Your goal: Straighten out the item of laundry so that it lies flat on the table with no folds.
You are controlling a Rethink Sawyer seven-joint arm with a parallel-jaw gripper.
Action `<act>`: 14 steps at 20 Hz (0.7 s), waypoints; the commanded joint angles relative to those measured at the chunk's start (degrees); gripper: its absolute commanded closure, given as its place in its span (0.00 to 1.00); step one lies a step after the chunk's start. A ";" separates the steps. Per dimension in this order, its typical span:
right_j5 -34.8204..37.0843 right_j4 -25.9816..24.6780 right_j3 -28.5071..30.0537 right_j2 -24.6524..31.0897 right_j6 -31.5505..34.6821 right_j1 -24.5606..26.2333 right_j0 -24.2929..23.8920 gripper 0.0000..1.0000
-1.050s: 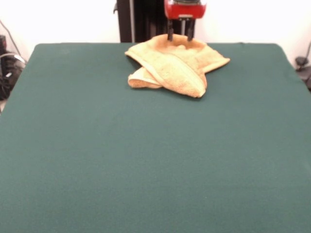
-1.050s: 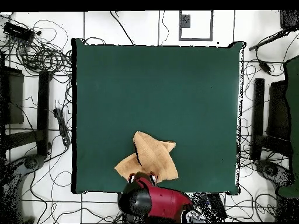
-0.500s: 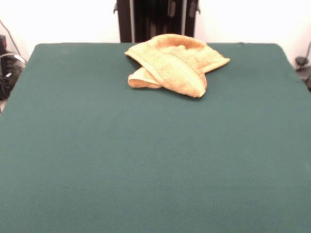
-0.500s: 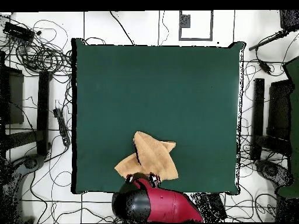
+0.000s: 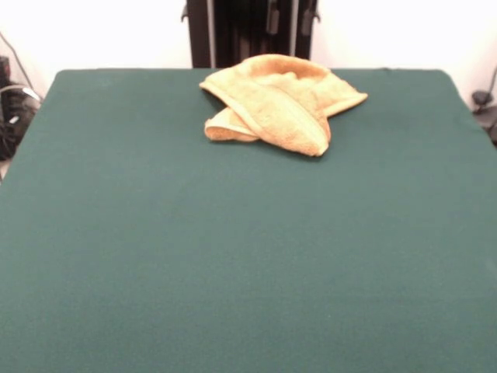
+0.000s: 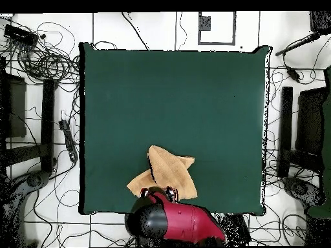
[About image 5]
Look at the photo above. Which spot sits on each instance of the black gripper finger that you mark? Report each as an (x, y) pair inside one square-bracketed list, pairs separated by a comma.
[(309, 17), (272, 19)]

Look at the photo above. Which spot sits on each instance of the yellow terry towel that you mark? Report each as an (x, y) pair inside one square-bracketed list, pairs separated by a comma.
[(279, 112)]

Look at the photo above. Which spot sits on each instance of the dark green table cloth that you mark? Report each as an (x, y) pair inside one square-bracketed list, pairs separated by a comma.
[(116, 272)]

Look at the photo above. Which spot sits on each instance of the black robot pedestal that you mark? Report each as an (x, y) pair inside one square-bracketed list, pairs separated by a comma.
[(233, 39)]

